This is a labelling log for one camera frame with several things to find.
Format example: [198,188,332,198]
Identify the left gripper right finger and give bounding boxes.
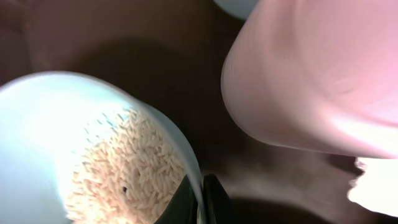
[203,174,236,224]

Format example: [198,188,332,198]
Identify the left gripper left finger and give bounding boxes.
[154,175,198,224]

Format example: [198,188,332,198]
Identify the pile of white rice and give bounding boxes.
[64,109,186,223]

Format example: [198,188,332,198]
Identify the light blue bowl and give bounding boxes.
[1,71,206,223]

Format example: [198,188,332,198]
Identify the brown serving tray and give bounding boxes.
[1,0,397,224]

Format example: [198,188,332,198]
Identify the crumpled white tissue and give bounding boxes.
[347,157,397,217]

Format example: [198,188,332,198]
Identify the pink cup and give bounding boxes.
[221,0,397,159]

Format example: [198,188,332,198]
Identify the light blue cup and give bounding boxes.
[213,0,259,20]

